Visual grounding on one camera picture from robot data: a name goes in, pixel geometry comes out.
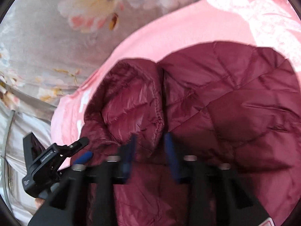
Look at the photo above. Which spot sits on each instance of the grey floral bed sheet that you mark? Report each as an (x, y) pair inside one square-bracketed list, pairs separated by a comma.
[(47, 40)]

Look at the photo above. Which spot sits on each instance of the pink blanket with white print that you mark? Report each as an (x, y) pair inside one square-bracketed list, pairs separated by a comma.
[(164, 28)]

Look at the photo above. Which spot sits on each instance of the maroon quilted jacket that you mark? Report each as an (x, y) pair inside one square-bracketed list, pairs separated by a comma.
[(211, 98)]

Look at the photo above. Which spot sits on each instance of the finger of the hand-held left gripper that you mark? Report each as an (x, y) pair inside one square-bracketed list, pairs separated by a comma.
[(74, 146), (83, 157)]

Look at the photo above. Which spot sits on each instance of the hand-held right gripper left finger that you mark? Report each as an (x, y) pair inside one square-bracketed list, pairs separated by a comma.
[(128, 155)]

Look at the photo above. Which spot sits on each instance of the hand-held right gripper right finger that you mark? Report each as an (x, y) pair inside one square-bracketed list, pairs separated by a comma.
[(171, 155)]

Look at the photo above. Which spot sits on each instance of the white satin cloth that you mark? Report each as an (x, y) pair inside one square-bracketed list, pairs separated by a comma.
[(25, 127)]

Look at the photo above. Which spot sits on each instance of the person's left hand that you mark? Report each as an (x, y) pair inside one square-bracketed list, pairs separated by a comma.
[(40, 202)]

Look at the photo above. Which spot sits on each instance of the grey curved rod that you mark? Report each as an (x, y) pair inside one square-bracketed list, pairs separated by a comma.
[(7, 131)]

